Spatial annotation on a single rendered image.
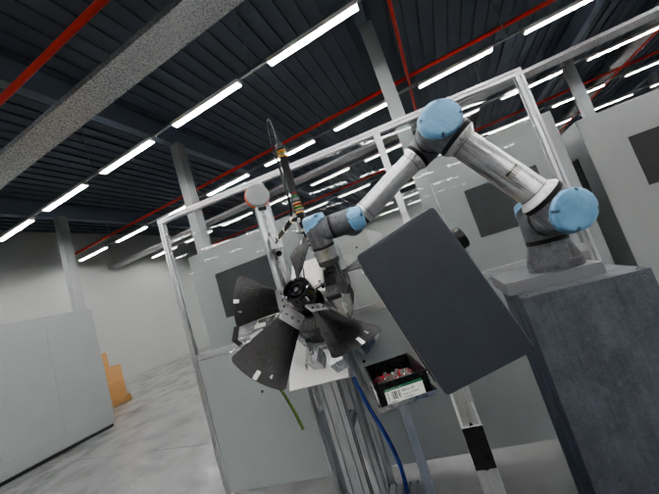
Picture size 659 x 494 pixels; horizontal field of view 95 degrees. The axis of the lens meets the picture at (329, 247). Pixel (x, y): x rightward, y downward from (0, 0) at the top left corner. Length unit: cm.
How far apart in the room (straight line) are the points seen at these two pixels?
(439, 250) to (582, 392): 82
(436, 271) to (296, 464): 215
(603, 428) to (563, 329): 27
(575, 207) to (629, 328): 34
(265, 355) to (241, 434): 134
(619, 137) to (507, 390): 331
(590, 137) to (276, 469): 443
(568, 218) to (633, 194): 363
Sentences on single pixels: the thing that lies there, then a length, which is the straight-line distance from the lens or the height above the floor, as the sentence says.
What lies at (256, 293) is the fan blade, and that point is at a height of 126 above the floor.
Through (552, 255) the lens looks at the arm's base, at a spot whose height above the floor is 108.
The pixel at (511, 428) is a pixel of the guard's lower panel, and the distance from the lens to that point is 219.
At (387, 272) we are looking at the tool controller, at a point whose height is 120.
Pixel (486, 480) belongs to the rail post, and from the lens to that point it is 78.
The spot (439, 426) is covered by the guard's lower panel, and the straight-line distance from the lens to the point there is 214.
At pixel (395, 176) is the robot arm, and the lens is 107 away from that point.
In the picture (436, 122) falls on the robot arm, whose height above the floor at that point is 154.
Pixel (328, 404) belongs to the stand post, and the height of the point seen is 71.
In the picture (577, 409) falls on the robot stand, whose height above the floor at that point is 68.
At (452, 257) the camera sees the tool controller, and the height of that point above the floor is 119.
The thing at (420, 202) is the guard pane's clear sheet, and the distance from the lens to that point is 195.
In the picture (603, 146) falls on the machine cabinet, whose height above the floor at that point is 172.
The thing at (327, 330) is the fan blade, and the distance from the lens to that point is 108.
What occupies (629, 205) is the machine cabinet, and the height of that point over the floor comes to 103.
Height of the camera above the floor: 121
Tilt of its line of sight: 6 degrees up
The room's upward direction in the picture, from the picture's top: 18 degrees counter-clockwise
